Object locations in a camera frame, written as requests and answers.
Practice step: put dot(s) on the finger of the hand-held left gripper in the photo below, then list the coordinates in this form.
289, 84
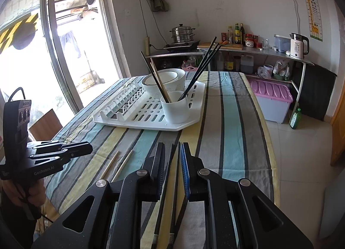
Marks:
67, 147
54, 157

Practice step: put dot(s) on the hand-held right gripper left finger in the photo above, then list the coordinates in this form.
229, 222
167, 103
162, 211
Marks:
157, 173

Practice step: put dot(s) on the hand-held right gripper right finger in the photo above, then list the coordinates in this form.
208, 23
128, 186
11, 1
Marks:
185, 173

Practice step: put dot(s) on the black chopstick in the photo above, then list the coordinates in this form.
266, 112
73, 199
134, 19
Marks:
206, 55
165, 197
213, 57
154, 76
209, 57

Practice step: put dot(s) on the wooden chopstick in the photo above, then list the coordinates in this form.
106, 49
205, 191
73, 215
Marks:
122, 165
110, 164
158, 79

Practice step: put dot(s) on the white cup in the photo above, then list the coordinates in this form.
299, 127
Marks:
175, 111

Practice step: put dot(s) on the person's left hand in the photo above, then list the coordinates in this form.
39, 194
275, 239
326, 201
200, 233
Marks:
36, 197

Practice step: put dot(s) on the wooden chair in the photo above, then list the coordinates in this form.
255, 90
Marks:
45, 125

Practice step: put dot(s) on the white plastic dish rack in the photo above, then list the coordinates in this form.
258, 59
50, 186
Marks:
134, 115

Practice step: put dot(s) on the striped tablecloth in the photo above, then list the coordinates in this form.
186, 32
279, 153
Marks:
231, 130

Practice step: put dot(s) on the white bowl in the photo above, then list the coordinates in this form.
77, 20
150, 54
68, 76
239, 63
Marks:
181, 82
169, 78

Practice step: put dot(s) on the yellow black window sticker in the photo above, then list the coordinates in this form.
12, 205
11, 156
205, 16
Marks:
18, 32

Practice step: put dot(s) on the pink plastic basket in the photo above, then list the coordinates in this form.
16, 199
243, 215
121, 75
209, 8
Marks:
190, 67

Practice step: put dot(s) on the pink lid storage box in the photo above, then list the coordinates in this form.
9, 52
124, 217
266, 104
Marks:
269, 90

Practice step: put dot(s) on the cooking oil bottle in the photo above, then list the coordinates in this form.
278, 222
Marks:
229, 63

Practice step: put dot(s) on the green plastic bottle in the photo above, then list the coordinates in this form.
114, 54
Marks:
295, 119

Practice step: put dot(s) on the dark plastic jug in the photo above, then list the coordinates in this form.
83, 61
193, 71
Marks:
246, 64

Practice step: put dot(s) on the black induction cooker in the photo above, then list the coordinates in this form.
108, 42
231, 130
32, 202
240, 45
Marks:
182, 45

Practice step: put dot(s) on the sliding glass door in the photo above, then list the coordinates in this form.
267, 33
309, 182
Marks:
106, 22

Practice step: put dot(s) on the wooden cutting board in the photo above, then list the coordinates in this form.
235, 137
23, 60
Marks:
229, 46

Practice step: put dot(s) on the plastic bags under counter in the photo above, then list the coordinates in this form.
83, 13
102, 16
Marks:
280, 71

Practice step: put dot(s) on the steel steamer pot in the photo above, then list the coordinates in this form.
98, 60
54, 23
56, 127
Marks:
182, 33

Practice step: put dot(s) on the red lid jar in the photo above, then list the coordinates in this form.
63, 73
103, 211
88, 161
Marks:
223, 37

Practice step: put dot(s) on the clear seasoning bottle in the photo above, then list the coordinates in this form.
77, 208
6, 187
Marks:
230, 36

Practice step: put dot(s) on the yellow label sauce bottle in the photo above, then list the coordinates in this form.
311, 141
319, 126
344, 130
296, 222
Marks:
237, 36

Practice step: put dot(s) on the red sauce jar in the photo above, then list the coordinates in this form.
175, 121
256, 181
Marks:
249, 41

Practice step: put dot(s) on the metal kitchen counter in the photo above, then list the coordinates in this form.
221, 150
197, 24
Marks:
269, 52

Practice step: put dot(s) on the dark sauce bottle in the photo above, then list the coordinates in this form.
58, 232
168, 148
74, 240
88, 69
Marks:
242, 36

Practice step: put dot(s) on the drinking glass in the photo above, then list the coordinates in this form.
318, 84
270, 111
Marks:
265, 44

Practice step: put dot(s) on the black panel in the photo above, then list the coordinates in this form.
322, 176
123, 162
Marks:
315, 90

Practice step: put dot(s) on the wooden door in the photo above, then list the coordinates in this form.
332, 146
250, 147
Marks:
339, 136

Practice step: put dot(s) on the grey lidded plastic container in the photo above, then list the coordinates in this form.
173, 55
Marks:
281, 43

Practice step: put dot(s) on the white electric kettle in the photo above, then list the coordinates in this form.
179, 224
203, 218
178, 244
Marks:
297, 48

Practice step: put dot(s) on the giraffe height chart poster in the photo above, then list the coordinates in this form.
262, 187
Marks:
312, 14

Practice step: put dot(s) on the wall power strip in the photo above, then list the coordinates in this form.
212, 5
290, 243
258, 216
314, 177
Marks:
147, 45

